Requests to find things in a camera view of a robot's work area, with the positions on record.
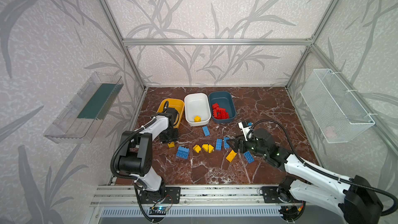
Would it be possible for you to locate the yellow long lego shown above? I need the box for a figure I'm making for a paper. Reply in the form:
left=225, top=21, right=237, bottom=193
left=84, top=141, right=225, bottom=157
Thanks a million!
left=226, top=150, right=237, bottom=162

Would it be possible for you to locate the red lego cluster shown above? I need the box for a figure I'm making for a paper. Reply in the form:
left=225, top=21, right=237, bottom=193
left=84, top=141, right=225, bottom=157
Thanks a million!
left=212, top=103, right=230, bottom=120

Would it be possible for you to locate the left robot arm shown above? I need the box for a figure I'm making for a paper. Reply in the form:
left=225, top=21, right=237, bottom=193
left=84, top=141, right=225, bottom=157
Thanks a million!
left=110, top=107, right=180, bottom=198

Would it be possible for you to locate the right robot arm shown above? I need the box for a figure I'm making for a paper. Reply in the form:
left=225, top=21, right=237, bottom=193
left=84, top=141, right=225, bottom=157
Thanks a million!
left=227, top=129, right=383, bottom=224

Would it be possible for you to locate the blue stacked lego left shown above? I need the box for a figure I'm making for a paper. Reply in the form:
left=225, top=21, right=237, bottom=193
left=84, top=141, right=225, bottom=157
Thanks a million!
left=176, top=146, right=190, bottom=160

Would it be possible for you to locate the yellow sloped lego left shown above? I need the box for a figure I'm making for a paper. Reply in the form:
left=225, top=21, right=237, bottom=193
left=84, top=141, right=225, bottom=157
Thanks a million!
left=193, top=145, right=202, bottom=153

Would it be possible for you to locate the yellow plastic bin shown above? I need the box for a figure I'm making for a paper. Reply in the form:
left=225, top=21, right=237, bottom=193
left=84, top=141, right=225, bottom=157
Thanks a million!
left=157, top=98, right=184, bottom=129

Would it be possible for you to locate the blue lego near bins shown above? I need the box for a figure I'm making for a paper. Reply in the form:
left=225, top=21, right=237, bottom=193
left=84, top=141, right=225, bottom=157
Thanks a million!
left=202, top=126, right=210, bottom=136

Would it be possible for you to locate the blue lego centre right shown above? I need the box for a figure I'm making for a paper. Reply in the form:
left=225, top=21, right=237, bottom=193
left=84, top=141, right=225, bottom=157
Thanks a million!
left=223, top=137, right=230, bottom=149

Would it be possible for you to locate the white plastic bin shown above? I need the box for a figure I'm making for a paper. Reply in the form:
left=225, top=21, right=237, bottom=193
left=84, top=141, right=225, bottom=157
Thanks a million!
left=184, top=93, right=211, bottom=127

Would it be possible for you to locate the yellow sloped lego pair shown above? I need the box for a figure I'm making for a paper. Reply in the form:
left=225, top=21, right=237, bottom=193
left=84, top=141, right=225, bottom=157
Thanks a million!
left=202, top=144, right=215, bottom=153

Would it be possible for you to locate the blue lego centre left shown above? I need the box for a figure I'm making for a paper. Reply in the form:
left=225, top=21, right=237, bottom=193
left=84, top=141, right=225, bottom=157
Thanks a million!
left=215, top=139, right=223, bottom=151

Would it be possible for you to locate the dark teal plastic bin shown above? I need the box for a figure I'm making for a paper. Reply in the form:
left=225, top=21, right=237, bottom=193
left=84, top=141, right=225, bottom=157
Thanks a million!
left=209, top=91, right=236, bottom=124

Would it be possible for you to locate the green circuit board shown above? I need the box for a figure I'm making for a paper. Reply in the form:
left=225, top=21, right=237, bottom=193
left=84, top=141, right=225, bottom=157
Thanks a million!
left=150, top=206, right=170, bottom=215

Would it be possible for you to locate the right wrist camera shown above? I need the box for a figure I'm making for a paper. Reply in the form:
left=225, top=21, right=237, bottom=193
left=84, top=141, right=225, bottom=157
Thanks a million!
left=238, top=121, right=253, bottom=141

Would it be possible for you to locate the white wire mesh basket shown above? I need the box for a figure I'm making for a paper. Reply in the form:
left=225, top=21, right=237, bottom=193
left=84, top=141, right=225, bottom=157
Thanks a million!
left=301, top=68, right=375, bottom=144

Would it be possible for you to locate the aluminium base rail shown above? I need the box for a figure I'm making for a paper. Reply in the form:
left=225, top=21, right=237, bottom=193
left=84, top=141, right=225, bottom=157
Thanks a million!
left=90, top=184, right=352, bottom=207

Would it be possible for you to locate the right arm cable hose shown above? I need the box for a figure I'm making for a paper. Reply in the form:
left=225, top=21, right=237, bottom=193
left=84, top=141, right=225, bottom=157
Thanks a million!
left=248, top=119, right=398, bottom=217

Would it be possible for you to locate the clear acrylic wall shelf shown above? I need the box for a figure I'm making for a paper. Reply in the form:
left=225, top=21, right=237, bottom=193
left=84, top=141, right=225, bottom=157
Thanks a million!
left=44, top=72, right=124, bottom=144

